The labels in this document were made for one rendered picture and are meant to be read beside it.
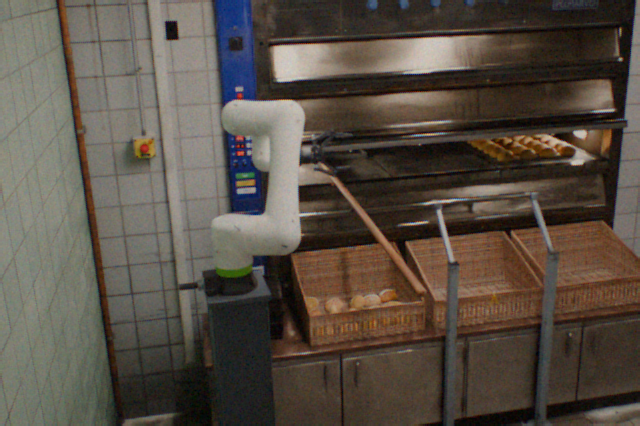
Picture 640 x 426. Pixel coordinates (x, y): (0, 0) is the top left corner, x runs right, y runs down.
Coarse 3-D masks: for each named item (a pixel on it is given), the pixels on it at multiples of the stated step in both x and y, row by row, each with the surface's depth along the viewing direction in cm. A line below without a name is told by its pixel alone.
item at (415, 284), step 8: (328, 168) 374; (336, 176) 359; (336, 184) 350; (344, 192) 335; (352, 200) 322; (360, 208) 311; (360, 216) 305; (368, 224) 293; (376, 232) 283; (384, 240) 274; (384, 248) 269; (392, 248) 266; (392, 256) 260; (400, 264) 252; (408, 272) 245; (408, 280) 241; (416, 280) 238; (416, 288) 234; (424, 288) 233
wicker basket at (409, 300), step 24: (312, 264) 359; (336, 264) 361; (360, 264) 364; (384, 264) 367; (312, 288) 360; (336, 288) 362; (360, 288) 365; (384, 288) 367; (408, 288) 348; (336, 312) 320; (360, 312) 322; (384, 312) 325; (408, 312) 328; (312, 336) 322; (336, 336) 324; (360, 336) 326
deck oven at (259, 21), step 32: (256, 0) 320; (256, 32) 325; (256, 64) 329; (608, 64) 363; (288, 96) 336; (416, 128) 353; (448, 128) 357; (480, 128) 370; (608, 160) 380; (352, 192) 357; (384, 192) 360; (608, 192) 386; (448, 224) 373; (480, 224) 377; (512, 224) 381; (608, 224) 392; (288, 288) 366; (352, 288) 374
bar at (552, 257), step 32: (544, 224) 329; (448, 256) 317; (448, 288) 317; (544, 288) 329; (448, 320) 321; (544, 320) 332; (448, 352) 326; (544, 352) 336; (448, 384) 331; (544, 384) 342; (448, 416) 337; (544, 416) 348
